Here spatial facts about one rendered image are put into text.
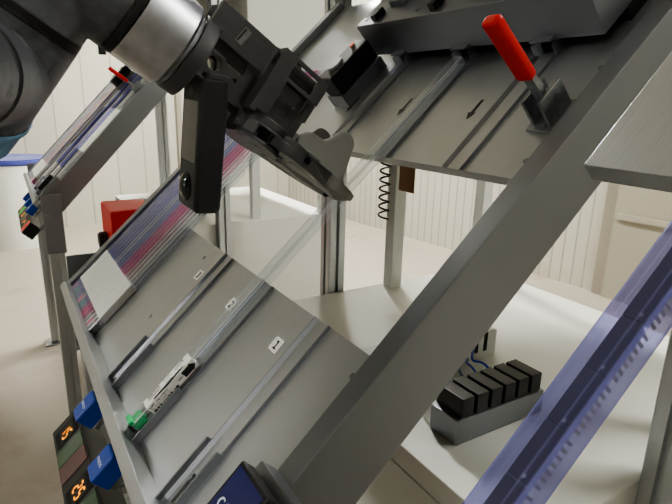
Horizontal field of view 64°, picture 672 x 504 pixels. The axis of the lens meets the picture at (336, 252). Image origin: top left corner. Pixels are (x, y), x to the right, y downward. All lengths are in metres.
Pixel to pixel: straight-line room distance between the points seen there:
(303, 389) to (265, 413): 0.04
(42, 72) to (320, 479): 0.34
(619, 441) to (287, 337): 0.49
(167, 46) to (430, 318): 0.28
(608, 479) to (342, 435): 0.42
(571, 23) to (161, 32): 0.35
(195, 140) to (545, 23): 0.33
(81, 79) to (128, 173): 0.80
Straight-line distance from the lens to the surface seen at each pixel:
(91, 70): 4.80
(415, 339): 0.38
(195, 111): 0.48
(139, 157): 4.92
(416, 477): 0.71
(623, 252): 3.29
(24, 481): 1.83
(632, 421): 0.87
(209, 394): 0.51
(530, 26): 0.58
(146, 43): 0.45
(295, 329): 0.48
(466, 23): 0.63
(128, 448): 0.53
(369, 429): 0.39
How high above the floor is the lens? 1.03
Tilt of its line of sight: 16 degrees down
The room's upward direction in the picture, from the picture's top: 1 degrees clockwise
